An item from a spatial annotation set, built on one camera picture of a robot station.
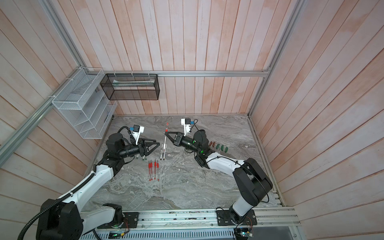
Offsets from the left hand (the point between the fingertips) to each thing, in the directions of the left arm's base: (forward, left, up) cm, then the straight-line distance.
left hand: (157, 145), depth 75 cm
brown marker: (+9, +3, -22) cm, 24 cm away
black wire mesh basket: (+50, +26, +1) cm, 56 cm away
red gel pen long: (-1, +3, -23) cm, 23 cm away
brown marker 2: (+8, 0, -22) cm, 24 cm away
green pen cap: (+13, -39, -22) cm, 47 cm away
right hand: (+3, -4, +5) cm, 7 cm away
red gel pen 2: (-4, +8, -23) cm, 24 cm away
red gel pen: (+5, -5, +6) cm, 9 cm away
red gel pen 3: (-4, +7, -22) cm, 24 cm away
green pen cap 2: (+12, -42, -23) cm, 49 cm away
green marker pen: (+4, +14, -22) cm, 27 cm away
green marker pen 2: (+4, +13, -22) cm, 26 cm away
